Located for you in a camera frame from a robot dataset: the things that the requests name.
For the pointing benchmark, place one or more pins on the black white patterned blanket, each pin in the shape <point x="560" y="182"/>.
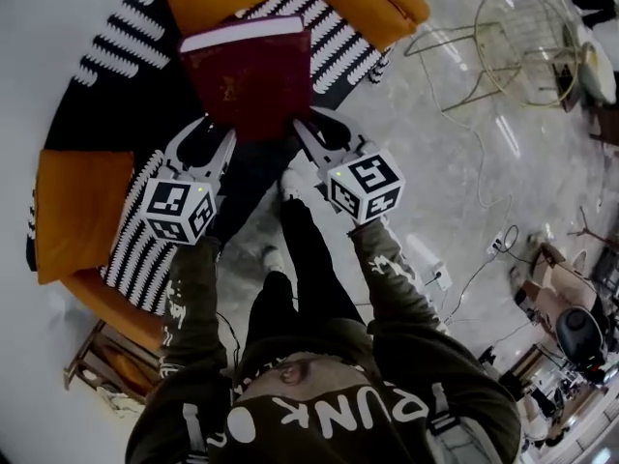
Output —
<point x="145" y="259"/>

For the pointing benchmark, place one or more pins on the black round appliance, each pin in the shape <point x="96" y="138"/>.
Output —
<point x="578" y="329"/>

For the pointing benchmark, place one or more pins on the person's right leg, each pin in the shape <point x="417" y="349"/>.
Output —
<point x="309" y="259"/>

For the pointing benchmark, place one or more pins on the white power strip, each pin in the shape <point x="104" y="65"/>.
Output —
<point x="498" y="244"/>

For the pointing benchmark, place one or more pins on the person's right white shoe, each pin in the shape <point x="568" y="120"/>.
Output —
<point x="292" y="184"/>

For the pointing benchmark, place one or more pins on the person's left white shoe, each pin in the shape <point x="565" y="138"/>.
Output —
<point x="273" y="260"/>

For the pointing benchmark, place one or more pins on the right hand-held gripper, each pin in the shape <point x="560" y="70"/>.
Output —
<point x="367" y="186"/>

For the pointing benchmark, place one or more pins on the open cardboard box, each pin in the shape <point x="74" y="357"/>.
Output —
<point x="561" y="269"/>

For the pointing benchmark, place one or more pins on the person's left leg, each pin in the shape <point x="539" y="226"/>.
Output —
<point x="271" y="307"/>

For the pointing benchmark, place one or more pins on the brown wooden frame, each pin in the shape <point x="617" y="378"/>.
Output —
<point x="82" y="356"/>

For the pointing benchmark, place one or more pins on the person's white shoe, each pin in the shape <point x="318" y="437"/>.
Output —
<point x="292" y="184"/>
<point x="273" y="260"/>

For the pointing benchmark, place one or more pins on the white floor socket box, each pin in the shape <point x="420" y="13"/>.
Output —
<point x="441" y="276"/>

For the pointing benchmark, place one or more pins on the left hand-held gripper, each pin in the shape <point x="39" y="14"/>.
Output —
<point x="179" y="206"/>

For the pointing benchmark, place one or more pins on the dark red hardcover book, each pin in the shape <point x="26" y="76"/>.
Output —
<point x="246" y="80"/>

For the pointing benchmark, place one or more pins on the person's leg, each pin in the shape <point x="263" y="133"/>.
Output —
<point x="309" y="259"/>
<point x="271" y="307"/>

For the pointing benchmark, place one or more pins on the person's dark olive sweatshirt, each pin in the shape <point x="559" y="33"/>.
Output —
<point x="387" y="356"/>

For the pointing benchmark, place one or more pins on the person's right forearm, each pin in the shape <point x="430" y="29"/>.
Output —
<point x="387" y="269"/>

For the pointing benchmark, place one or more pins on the orange upholstered seat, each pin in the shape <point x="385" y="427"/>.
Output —
<point x="377" y="8"/>

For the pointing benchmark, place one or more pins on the brown wooden coat stand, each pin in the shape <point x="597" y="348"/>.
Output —
<point x="587" y="225"/>

